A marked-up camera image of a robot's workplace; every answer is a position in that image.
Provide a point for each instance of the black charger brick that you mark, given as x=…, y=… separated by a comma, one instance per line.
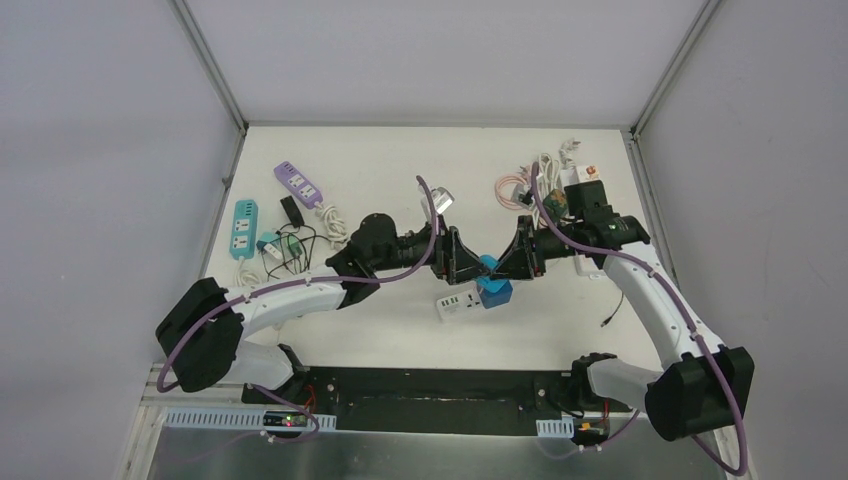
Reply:
x=292, y=212

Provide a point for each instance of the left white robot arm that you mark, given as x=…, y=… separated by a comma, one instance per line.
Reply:
x=205, y=336

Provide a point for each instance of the light blue plug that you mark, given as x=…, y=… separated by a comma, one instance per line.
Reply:
x=489, y=265

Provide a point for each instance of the green USB charger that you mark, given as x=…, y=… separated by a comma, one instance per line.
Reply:
x=293, y=245

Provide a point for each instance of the purple power strip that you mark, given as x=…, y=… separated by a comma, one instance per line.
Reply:
x=298, y=185

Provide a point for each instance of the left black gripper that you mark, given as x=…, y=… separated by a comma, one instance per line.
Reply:
x=448, y=255

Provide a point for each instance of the pink round power strip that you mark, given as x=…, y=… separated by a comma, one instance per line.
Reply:
x=527, y=200

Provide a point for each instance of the white cube adapter orange sticker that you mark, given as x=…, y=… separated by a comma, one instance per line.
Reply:
x=584, y=173

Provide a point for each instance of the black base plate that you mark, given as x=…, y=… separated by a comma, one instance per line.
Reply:
x=442, y=401

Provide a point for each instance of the white USB power strip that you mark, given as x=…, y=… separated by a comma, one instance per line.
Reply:
x=459, y=306

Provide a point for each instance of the white long power strip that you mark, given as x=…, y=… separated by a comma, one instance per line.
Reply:
x=586, y=267

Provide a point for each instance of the teal charger block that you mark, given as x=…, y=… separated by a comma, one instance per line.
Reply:
x=267, y=239

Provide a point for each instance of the dark blue cube adapter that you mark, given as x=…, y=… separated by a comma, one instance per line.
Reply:
x=494, y=293

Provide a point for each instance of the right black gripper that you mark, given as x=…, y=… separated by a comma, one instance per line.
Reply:
x=522, y=261

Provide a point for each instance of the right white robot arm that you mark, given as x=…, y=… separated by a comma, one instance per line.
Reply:
x=702, y=384

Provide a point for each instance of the teal power strip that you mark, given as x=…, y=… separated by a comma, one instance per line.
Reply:
x=244, y=230

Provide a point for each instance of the green patterned cube adapter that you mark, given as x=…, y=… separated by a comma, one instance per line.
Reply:
x=555, y=204

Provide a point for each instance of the white multi-plug adapter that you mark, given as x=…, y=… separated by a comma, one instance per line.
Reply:
x=273, y=251

